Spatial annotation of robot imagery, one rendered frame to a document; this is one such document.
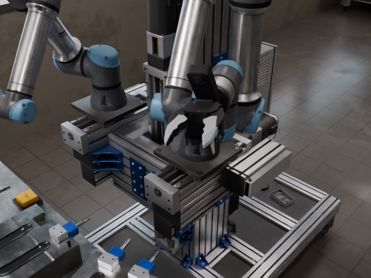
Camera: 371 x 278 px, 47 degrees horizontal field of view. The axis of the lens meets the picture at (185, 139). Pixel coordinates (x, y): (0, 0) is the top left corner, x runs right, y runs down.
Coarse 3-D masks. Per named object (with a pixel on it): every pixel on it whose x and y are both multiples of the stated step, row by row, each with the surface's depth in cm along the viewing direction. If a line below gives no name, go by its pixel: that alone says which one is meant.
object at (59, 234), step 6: (72, 222) 137; (84, 222) 139; (54, 228) 134; (60, 228) 133; (66, 228) 135; (72, 228) 135; (54, 234) 131; (60, 234) 131; (66, 234) 133; (72, 234) 135; (60, 240) 132
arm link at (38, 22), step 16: (32, 0) 126; (48, 0) 127; (32, 16) 127; (48, 16) 128; (32, 32) 127; (48, 32) 130; (32, 48) 127; (16, 64) 127; (32, 64) 127; (16, 80) 126; (32, 80) 128; (0, 96) 128; (16, 96) 126; (32, 96) 130; (0, 112) 127; (16, 112) 125; (32, 112) 128
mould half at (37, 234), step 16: (32, 208) 145; (0, 224) 139; (16, 224) 139; (32, 224) 139; (48, 224) 139; (16, 240) 133; (32, 240) 133; (48, 240) 133; (0, 256) 128; (16, 256) 128; (48, 256) 128; (64, 256) 129; (80, 256) 134; (16, 272) 123; (32, 272) 123; (48, 272) 127; (64, 272) 132
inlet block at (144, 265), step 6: (156, 252) 133; (144, 264) 128; (150, 264) 128; (132, 270) 124; (138, 270) 124; (144, 270) 124; (150, 270) 126; (132, 276) 123; (138, 276) 122; (144, 276) 122
